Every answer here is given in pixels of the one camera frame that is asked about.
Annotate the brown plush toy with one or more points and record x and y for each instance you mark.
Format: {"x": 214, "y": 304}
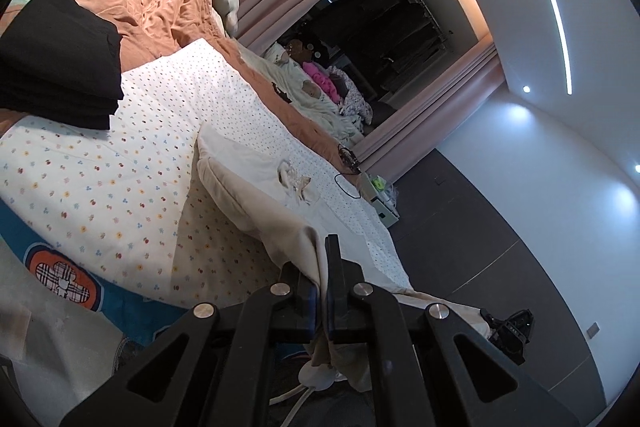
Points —
{"x": 299, "y": 52}

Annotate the orange quilt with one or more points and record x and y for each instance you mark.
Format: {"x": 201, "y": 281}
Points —
{"x": 160, "y": 17}

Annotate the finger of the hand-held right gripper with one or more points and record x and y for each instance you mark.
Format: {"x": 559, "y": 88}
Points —
{"x": 512, "y": 332}

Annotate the green item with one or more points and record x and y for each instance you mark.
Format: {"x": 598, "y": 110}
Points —
{"x": 378, "y": 182}

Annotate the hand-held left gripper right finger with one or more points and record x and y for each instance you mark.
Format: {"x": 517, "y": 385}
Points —
{"x": 337, "y": 277}

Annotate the pile of clothes and toys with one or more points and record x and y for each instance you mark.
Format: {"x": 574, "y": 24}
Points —
{"x": 320, "y": 117}

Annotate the hanging dark clothes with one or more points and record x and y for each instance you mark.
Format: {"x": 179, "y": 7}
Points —
{"x": 405, "y": 22}

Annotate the white nightstand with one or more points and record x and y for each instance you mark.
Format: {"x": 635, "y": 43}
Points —
{"x": 382, "y": 204}

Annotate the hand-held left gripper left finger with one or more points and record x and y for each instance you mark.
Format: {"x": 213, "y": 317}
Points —
{"x": 312, "y": 307}

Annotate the small black device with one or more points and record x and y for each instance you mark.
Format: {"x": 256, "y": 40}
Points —
{"x": 282, "y": 93}

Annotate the white dotted bed sheet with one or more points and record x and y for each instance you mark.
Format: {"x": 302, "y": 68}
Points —
{"x": 100, "y": 167}

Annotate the folded black clothes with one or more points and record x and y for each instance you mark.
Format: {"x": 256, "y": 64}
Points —
{"x": 55, "y": 57}

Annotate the pink cloth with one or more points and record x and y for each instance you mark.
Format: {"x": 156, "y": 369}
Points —
{"x": 320, "y": 82}

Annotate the beige jacket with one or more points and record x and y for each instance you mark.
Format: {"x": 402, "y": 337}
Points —
{"x": 250, "y": 187}

